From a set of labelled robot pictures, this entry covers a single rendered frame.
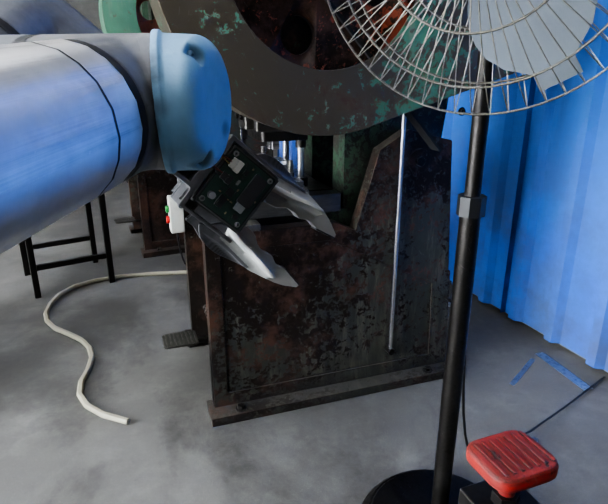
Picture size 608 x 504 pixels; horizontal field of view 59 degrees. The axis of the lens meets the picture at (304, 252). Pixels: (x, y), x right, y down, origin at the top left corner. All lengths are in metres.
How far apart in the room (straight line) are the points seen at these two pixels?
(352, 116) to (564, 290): 1.25
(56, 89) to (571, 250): 2.16
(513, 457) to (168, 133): 0.41
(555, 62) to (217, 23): 0.73
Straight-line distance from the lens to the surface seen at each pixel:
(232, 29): 1.34
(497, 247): 2.62
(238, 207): 0.44
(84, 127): 0.24
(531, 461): 0.56
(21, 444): 1.94
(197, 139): 0.29
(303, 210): 0.52
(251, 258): 0.51
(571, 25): 0.97
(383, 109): 1.48
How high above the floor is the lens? 1.10
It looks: 19 degrees down
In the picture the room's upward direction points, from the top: straight up
